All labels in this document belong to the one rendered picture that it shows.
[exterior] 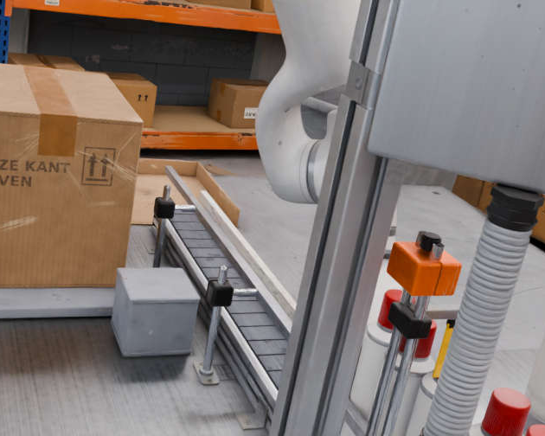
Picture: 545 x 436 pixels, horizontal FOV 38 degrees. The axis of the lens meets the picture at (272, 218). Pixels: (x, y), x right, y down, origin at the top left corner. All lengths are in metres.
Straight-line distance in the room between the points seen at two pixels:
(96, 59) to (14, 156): 4.21
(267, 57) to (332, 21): 5.08
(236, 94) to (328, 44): 4.16
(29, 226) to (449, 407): 0.77
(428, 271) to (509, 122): 0.16
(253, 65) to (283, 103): 5.00
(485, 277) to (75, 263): 0.80
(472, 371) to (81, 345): 0.69
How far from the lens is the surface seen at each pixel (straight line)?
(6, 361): 1.11
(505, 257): 0.54
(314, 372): 0.66
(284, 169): 0.91
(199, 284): 1.26
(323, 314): 0.63
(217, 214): 1.45
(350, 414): 0.85
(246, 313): 1.18
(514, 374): 1.22
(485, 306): 0.55
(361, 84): 0.59
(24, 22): 5.11
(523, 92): 0.53
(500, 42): 0.53
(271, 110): 0.86
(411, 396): 0.81
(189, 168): 1.87
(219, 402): 1.06
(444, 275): 0.65
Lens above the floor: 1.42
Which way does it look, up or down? 20 degrees down
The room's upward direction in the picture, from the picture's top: 11 degrees clockwise
